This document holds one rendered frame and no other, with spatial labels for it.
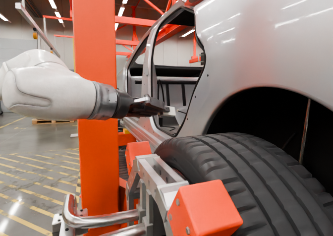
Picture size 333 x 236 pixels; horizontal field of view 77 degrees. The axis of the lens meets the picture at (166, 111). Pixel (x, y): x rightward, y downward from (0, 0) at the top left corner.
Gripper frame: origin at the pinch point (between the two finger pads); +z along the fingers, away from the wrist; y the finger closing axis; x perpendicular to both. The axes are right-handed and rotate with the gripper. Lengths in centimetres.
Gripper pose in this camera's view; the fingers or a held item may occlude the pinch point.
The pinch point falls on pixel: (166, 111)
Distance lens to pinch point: 66.5
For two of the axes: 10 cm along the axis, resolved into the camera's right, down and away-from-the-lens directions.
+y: 6.9, -3.1, -6.5
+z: 7.0, 1.0, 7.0
